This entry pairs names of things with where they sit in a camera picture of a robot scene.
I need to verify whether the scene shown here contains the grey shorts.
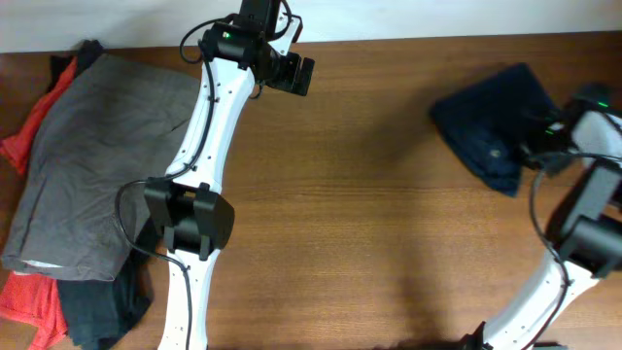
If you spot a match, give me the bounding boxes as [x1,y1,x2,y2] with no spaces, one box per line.
[1,54,200,281]

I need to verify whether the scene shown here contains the black garment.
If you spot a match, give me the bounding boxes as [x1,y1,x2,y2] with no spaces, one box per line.
[57,41,156,349]

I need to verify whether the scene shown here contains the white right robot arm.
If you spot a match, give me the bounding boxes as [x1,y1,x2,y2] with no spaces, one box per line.
[457,83,621,350]

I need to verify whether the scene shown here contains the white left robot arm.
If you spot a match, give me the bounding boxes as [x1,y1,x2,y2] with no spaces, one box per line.
[141,0,315,349]

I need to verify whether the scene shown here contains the navy blue shorts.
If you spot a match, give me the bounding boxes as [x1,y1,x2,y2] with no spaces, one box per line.
[429,63,556,196]

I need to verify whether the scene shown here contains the red garment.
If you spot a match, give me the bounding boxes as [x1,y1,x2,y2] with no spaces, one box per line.
[1,57,78,350]

